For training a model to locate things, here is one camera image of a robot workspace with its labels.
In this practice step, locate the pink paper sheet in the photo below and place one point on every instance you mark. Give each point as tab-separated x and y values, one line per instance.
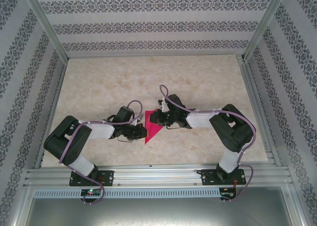
151	130

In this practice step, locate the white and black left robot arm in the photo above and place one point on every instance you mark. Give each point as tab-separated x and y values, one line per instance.
99	131

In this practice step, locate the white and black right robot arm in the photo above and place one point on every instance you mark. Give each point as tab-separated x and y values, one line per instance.
200	119

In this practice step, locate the grey sheet metal panel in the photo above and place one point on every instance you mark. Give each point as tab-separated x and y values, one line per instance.
158	213

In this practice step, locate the aluminium mounting rail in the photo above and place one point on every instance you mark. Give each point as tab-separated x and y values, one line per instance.
158	176

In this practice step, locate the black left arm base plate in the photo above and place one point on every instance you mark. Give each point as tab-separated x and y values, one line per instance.
109	177

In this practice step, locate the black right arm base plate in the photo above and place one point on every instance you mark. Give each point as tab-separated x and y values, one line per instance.
208	177

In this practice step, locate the aluminium side rail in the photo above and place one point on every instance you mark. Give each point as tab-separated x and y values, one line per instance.
51	107
258	107

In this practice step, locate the aluminium frame post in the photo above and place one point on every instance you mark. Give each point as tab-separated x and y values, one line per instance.
46	25
264	25

